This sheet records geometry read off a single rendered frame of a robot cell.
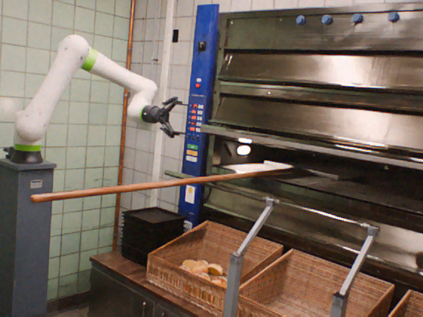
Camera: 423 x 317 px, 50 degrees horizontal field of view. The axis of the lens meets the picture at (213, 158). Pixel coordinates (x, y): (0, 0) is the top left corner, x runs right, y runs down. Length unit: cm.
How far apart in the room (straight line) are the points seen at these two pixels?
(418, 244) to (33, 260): 181
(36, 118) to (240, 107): 114
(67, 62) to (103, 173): 140
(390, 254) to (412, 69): 83
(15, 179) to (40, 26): 113
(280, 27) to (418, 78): 80
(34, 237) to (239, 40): 154
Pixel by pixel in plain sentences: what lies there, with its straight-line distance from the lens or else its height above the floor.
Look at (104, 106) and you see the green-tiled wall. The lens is 332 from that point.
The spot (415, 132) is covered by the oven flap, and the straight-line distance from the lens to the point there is 219.
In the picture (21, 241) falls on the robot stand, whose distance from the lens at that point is 238.
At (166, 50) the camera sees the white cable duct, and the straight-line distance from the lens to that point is 311.
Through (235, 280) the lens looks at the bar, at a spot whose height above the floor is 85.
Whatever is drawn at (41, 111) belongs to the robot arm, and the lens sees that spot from 215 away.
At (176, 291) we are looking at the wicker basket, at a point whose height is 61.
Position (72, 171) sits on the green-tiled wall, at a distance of 325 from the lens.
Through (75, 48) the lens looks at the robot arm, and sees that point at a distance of 216.
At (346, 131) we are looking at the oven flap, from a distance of 229.
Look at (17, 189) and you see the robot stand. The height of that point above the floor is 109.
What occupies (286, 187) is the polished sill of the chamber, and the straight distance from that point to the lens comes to 248.
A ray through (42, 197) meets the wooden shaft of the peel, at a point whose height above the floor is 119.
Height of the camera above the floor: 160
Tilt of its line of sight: 8 degrees down
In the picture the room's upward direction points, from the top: 6 degrees clockwise
